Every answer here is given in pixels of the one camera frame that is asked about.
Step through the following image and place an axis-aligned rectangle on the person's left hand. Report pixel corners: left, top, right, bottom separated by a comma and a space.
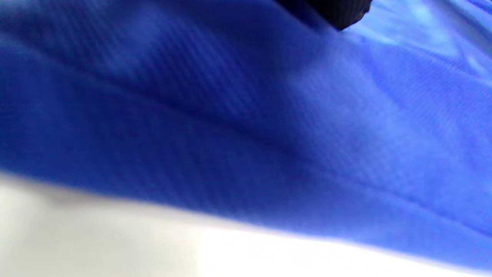
275, 0, 373, 31

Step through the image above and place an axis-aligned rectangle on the blue t-shirt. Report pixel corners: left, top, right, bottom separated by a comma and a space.
0, 0, 492, 270

